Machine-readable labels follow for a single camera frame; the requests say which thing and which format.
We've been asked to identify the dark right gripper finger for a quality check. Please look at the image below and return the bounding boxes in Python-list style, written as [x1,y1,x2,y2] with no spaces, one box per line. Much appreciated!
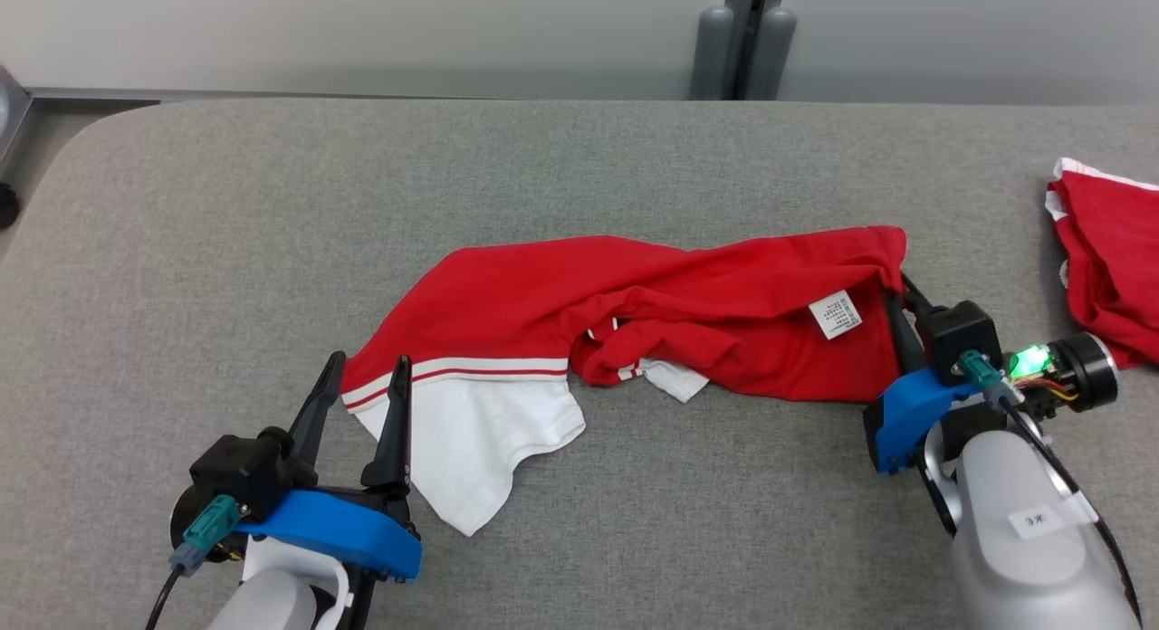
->
[899,272,939,321]
[883,291,928,377]

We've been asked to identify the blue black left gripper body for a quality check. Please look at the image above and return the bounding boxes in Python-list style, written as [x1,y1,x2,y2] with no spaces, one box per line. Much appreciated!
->
[235,487,424,584]

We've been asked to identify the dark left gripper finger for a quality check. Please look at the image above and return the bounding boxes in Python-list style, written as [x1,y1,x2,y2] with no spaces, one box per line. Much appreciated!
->
[360,355,414,498]
[288,351,347,486]

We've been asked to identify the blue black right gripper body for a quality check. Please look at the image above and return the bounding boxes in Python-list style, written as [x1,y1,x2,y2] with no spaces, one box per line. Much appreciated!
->
[862,367,1001,475]

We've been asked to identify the red white jersey number 23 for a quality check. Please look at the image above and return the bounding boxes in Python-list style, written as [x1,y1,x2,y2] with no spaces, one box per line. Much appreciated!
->
[340,225,908,538]

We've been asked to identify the red shorts with white trim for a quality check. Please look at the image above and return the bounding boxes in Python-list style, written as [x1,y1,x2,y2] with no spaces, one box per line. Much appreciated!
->
[1044,157,1159,370]

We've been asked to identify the black right cable teal plug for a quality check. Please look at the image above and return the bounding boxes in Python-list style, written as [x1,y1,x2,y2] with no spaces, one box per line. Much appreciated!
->
[958,349,1144,630]

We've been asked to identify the black cable teal plug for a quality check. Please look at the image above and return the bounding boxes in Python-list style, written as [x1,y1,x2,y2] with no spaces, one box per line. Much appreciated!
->
[958,349,1144,630]
[145,494,244,630]

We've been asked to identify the black left cable teal plug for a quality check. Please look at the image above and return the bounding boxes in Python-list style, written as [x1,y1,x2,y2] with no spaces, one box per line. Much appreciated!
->
[145,494,244,630]

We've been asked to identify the white cable label tag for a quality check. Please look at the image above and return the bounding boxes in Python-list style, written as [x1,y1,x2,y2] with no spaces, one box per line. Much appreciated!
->
[1007,492,1098,541]

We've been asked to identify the grey rounded post cylinder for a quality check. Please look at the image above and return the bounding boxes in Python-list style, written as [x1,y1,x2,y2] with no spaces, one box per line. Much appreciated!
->
[747,7,798,101]
[690,5,736,101]

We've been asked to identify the grey metal frame leg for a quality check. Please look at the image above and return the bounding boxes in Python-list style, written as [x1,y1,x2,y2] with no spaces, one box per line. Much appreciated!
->
[0,64,34,171]

